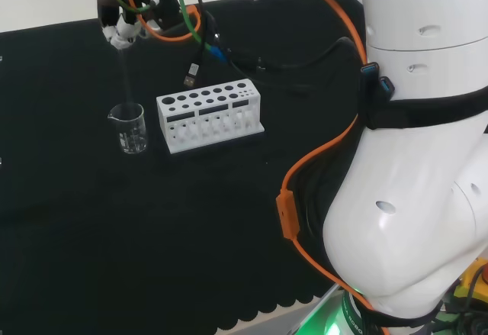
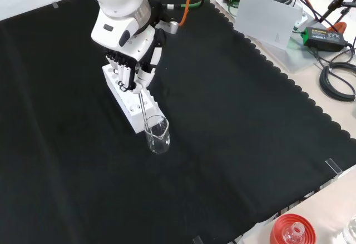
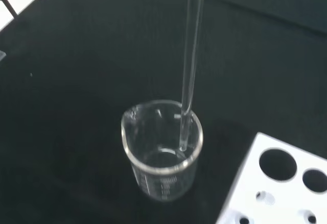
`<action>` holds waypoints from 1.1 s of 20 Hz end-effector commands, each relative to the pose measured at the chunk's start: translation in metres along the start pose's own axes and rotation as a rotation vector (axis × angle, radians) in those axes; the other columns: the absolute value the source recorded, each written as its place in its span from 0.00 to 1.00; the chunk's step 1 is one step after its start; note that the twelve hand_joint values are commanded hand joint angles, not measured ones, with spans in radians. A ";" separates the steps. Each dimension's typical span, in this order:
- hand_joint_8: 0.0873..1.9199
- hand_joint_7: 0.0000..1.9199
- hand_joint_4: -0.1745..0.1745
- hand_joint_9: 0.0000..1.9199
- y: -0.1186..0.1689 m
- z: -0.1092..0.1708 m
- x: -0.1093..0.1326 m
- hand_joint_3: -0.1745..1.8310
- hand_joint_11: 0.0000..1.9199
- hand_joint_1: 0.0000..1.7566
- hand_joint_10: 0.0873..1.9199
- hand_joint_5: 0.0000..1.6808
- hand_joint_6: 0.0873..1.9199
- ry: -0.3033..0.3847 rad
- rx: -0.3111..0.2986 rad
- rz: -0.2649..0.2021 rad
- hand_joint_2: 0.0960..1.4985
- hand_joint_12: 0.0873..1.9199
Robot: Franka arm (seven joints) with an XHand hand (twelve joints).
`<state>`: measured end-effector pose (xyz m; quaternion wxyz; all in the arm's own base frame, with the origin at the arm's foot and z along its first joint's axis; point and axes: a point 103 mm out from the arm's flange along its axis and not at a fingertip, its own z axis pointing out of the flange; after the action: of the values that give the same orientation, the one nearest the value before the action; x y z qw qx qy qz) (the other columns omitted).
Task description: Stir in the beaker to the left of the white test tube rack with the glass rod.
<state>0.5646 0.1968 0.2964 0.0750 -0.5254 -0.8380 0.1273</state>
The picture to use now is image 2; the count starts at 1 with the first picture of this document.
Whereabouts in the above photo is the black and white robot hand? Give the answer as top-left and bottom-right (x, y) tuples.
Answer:
(105, 24), (168, 94)

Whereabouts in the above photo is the clear glass rod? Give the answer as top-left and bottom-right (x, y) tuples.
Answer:
(137, 89), (152, 136)

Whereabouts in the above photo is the white test tube rack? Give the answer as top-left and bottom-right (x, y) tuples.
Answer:
(102, 64), (166, 135)

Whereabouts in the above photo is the clear glass beaker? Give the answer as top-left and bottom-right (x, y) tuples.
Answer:
(144, 114), (171, 155)

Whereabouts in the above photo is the black cloth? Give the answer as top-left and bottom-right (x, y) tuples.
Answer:
(0, 0), (356, 244)

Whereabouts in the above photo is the pale board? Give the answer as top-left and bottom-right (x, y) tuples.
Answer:
(235, 0), (304, 51)

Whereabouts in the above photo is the black power adapter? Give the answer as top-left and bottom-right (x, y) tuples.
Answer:
(303, 26), (349, 53)

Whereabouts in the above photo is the orange clamp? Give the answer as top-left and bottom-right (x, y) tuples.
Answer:
(328, 21), (348, 34)

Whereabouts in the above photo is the black tripod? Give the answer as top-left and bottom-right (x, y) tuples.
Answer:
(319, 0), (356, 31)

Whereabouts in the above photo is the red ribbed round holder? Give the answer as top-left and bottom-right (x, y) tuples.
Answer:
(269, 213), (318, 244)

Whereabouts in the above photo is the small clear glass flask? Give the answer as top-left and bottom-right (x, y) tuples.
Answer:
(281, 221), (305, 244)

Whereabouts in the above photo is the clear glass vessel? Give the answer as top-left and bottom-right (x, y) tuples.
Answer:
(342, 214), (356, 244)

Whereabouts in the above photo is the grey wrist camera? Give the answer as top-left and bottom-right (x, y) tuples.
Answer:
(155, 20), (179, 35)

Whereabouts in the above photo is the orange cable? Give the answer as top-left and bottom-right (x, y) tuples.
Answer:
(177, 0), (295, 28)

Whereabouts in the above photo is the grey base plate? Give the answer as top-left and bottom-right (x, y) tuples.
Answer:
(214, 0), (332, 74)

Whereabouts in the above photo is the coiled black cable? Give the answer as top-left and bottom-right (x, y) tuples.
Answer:
(319, 61), (356, 102)

